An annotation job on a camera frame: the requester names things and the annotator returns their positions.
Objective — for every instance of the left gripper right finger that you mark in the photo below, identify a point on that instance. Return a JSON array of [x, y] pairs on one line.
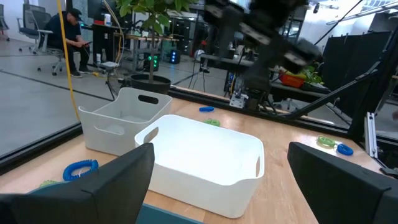
[[342, 193]]

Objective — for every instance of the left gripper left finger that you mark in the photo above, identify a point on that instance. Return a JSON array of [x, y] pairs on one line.
[[93, 202]]

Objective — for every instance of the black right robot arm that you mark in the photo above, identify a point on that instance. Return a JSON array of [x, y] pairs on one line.
[[261, 34]]

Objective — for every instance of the silver aluminium bar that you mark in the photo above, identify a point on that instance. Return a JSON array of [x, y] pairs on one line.
[[370, 133]]

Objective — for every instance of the teal plastic bin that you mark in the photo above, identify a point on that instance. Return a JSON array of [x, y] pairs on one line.
[[161, 216]]

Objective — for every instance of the grey plastic bin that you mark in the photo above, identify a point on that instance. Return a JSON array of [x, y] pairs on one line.
[[105, 124]]

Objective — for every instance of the white plastic bin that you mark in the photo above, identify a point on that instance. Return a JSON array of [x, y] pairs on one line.
[[202, 155]]

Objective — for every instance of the orange crate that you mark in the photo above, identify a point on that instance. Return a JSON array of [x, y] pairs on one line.
[[292, 81]]

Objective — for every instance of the black plant pot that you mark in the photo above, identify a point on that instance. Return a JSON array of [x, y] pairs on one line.
[[149, 84]]

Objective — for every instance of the black room divider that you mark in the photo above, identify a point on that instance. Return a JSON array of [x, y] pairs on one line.
[[348, 62]]

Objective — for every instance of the black computer tower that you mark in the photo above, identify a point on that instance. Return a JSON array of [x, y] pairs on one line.
[[152, 62]]

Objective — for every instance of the person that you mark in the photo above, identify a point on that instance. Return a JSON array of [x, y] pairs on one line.
[[66, 31]]

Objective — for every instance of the grey office chair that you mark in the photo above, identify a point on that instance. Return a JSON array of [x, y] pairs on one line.
[[31, 21]]

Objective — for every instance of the green leafy plant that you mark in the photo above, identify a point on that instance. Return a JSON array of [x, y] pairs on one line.
[[155, 18]]

